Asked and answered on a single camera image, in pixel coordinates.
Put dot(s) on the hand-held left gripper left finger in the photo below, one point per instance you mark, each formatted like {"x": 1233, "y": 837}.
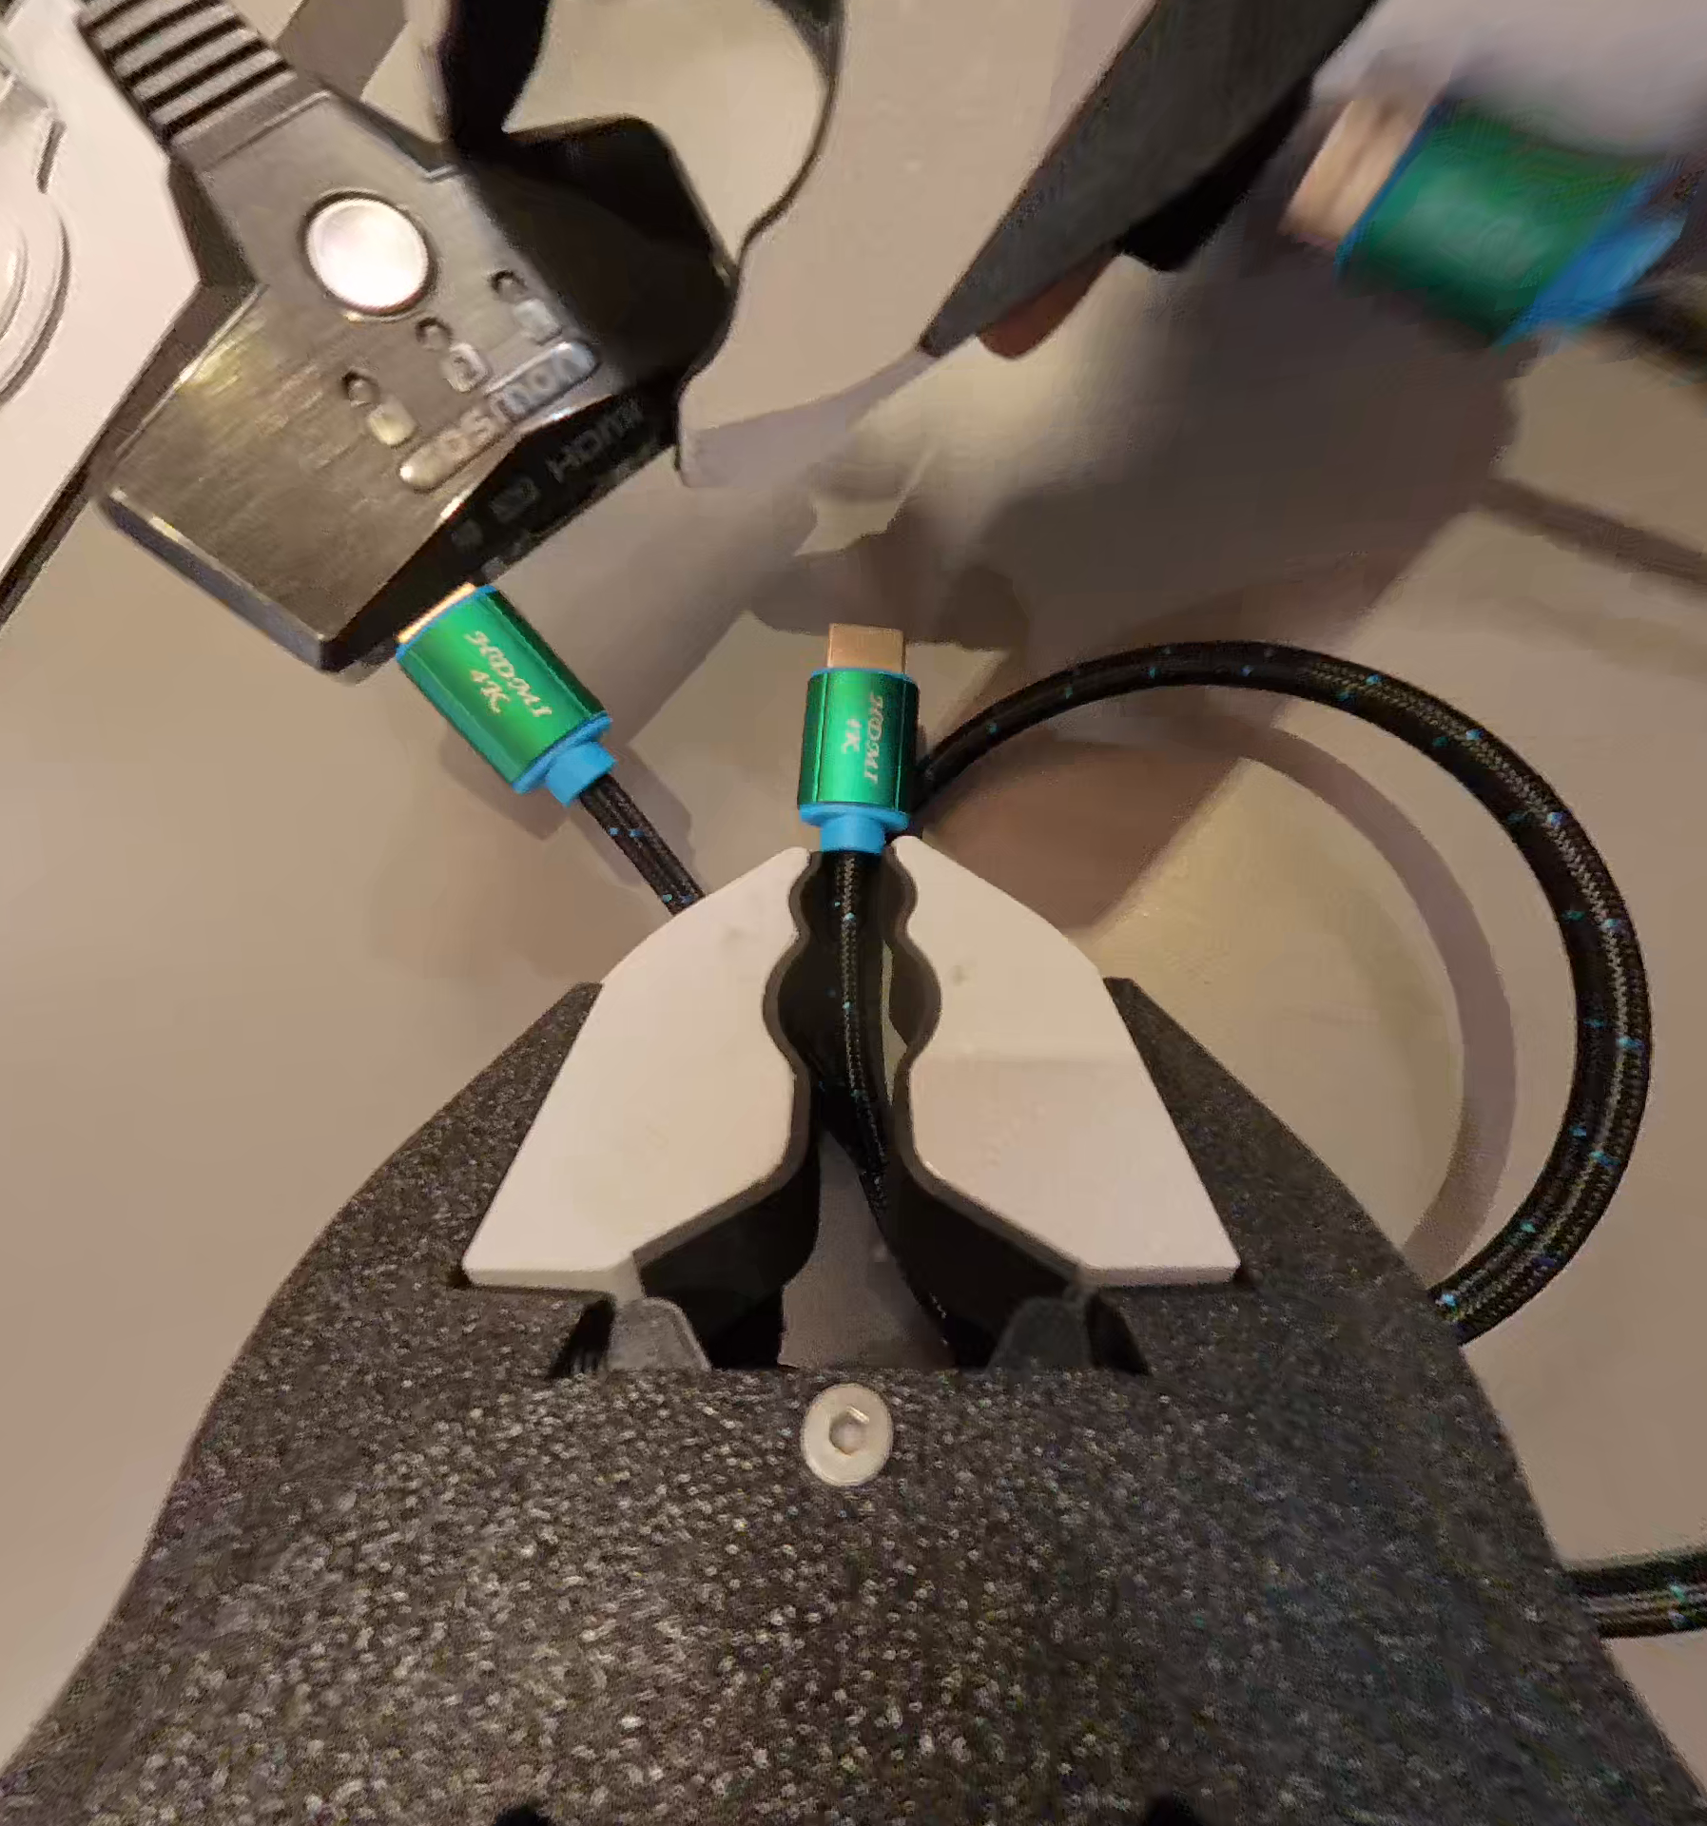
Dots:
{"x": 610, "y": 1126}

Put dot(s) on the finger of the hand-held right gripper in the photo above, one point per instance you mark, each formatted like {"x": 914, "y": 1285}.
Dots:
{"x": 854, "y": 429}

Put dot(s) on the black port switch box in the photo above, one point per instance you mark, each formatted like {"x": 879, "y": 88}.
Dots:
{"x": 269, "y": 416}

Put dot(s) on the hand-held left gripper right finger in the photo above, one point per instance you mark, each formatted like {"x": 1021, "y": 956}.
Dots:
{"x": 1068, "y": 1126}

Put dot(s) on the white mounting plate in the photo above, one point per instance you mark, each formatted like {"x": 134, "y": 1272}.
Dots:
{"x": 120, "y": 284}

